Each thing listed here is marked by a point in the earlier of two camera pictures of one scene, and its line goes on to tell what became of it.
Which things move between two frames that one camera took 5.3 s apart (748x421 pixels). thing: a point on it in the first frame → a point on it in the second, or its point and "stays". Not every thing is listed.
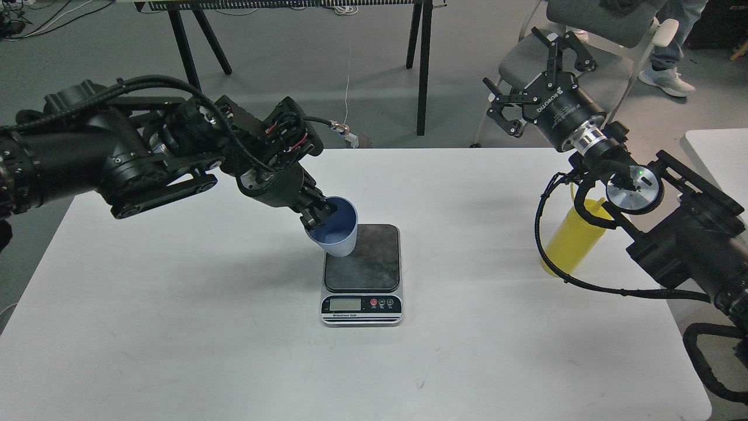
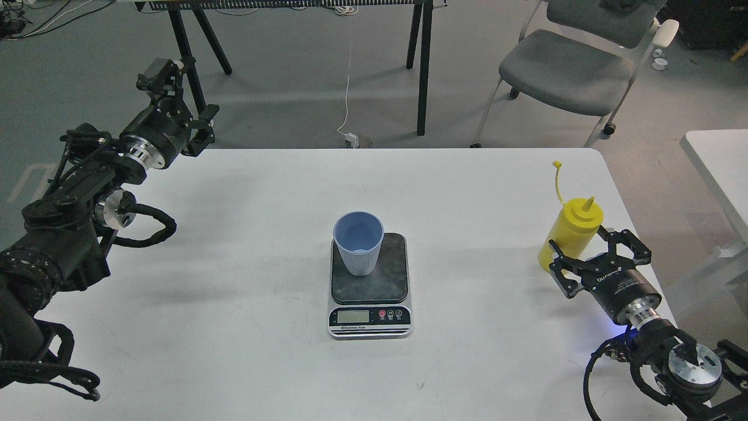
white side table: [724, 152] stays
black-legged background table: [179, 10] stays
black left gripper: [276, 175] → [159, 133]
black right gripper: [570, 115] → [623, 292]
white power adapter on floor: [353, 140] stays
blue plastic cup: [338, 235] → [359, 235]
